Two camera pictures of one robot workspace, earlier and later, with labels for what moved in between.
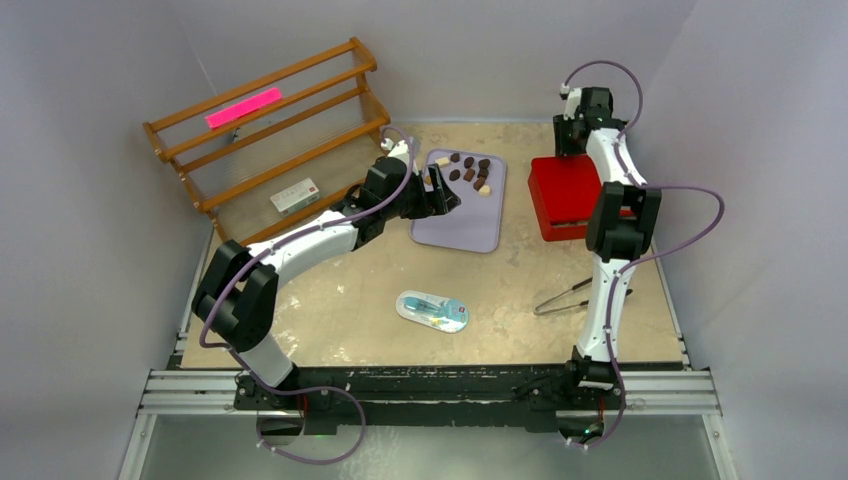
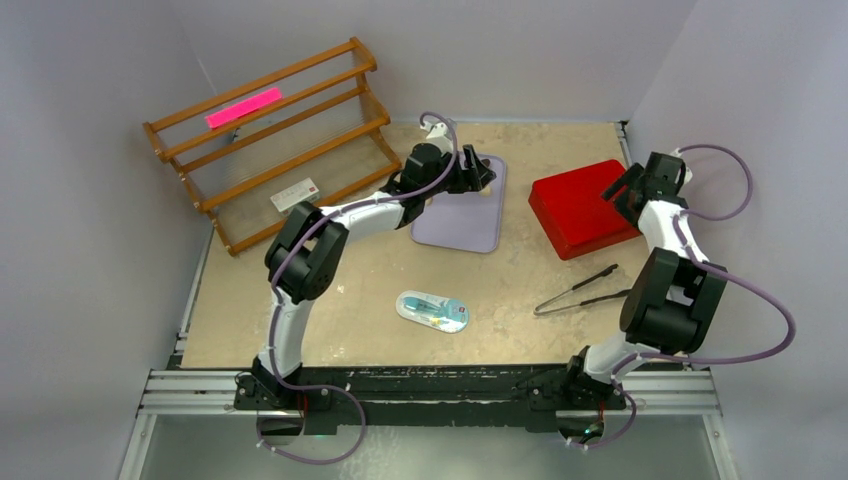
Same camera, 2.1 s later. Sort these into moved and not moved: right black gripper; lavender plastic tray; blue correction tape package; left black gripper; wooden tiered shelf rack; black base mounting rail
Moved: right black gripper; left black gripper
Not moved: wooden tiered shelf rack; black base mounting rail; lavender plastic tray; blue correction tape package
